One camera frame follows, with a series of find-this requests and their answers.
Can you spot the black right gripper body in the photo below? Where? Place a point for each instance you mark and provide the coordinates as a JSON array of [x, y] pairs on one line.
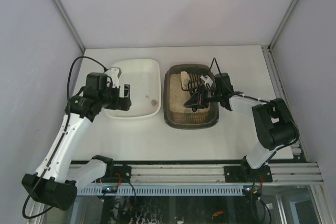
[[203, 97]]

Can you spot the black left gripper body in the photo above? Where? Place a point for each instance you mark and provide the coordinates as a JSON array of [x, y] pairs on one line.
[[115, 98]]

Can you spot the black slotted litter scoop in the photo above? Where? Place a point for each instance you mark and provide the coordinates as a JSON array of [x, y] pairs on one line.
[[194, 76]]

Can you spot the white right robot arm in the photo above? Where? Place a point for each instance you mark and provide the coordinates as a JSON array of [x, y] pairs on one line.
[[274, 124]]

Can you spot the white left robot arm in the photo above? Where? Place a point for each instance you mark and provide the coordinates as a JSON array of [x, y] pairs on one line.
[[52, 184]]

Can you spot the white plastic bin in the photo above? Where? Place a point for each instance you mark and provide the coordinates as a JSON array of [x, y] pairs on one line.
[[143, 75]]

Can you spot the grey-green clump in bin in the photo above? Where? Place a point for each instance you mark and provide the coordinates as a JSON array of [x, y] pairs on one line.
[[153, 102]]

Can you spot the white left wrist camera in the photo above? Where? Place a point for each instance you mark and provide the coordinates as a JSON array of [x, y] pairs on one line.
[[114, 74]]

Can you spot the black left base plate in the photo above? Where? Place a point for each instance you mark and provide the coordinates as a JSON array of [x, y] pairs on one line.
[[119, 172]]

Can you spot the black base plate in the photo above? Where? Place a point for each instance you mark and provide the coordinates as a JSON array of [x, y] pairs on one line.
[[119, 172], [239, 174]]

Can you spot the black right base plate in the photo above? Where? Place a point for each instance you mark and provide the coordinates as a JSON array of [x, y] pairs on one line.
[[239, 174]]

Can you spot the blue-grey slotted cable duct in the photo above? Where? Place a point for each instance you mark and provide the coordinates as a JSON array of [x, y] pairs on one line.
[[165, 190]]

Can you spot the aluminium mounting rail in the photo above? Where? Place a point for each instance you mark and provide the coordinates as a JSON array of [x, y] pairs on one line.
[[277, 174]]

